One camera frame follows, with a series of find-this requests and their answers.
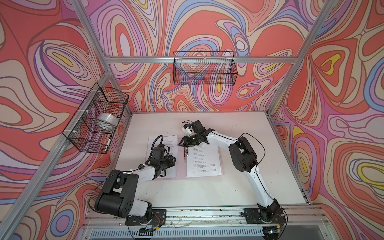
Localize printed paper sheet top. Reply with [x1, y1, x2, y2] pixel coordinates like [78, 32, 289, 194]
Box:
[146, 135, 179, 179]

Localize printed paper sheet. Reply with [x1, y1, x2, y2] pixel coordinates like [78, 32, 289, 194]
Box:
[146, 135, 179, 179]
[186, 144, 222, 178]

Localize printed paper sheet bottom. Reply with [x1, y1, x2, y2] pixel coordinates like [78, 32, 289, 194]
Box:
[186, 144, 222, 178]

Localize pink folder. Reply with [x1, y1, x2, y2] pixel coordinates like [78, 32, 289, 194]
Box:
[156, 146, 187, 180]

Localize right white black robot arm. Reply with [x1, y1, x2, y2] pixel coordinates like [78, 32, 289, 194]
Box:
[179, 125, 287, 224]

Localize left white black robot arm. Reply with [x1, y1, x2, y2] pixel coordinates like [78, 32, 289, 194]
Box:
[94, 144, 177, 224]

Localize white tape roll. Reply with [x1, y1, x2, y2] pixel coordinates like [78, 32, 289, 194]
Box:
[96, 113, 119, 132]

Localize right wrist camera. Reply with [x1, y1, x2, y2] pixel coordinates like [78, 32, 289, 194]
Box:
[182, 120, 206, 136]

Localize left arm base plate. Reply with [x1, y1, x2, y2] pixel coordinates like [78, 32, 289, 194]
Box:
[125, 209, 167, 227]

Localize black wire basket back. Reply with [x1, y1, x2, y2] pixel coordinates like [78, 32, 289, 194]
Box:
[173, 50, 238, 86]

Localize black wire basket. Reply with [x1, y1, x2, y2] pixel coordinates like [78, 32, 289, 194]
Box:
[173, 50, 238, 86]
[63, 83, 129, 154]

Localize black wire basket left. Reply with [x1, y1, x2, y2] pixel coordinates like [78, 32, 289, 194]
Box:
[63, 83, 129, 154]

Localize aluminium mounting rail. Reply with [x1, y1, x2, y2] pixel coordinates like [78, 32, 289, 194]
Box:
[83, 205, 329, 228]

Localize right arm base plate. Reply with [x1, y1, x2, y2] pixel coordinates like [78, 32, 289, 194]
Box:
[240, 208, 287, 225]

